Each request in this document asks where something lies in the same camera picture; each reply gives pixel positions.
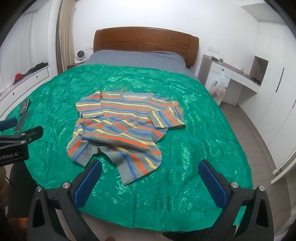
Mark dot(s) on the white window seat cabinet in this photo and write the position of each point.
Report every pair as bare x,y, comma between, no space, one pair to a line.
30,81

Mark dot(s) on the dark clothes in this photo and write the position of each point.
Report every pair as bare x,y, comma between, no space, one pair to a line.
37,67

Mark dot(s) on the red cloth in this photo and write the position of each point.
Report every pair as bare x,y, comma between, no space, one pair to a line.
18,77

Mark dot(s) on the white sheer curtain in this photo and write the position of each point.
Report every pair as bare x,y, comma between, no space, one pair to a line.
23,41

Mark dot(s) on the white desk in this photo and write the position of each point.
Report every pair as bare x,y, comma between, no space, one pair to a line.
233,76

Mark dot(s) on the black items on desk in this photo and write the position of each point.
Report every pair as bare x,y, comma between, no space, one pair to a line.
255,80

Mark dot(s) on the green blanket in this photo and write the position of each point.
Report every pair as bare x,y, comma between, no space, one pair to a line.
196,120

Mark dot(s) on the striped knit sweater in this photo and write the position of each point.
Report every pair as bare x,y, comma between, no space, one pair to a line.
120,120

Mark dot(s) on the white plastic bag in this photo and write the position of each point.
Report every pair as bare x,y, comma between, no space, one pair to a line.
218,85

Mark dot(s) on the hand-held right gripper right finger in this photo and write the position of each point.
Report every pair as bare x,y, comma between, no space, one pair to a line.
211,180

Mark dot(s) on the clear water bottle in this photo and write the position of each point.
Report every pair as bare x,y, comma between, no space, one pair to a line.
221,59

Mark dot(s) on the person's leg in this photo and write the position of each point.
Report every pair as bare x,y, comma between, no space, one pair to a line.
20,180

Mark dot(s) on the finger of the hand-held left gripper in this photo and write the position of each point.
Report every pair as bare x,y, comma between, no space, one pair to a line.
30,134
8,124

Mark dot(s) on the beige curtain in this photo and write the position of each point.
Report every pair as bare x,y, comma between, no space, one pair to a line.
66,34

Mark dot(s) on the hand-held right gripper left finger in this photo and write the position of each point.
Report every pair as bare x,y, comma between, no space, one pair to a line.
89,180

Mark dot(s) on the white wardrobe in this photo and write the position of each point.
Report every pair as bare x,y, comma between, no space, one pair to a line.
275,81

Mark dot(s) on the bed with grey sheet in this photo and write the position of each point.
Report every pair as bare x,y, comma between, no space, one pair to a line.
138,60

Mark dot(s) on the wooden headboard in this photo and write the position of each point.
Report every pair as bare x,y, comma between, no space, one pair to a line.
143,39

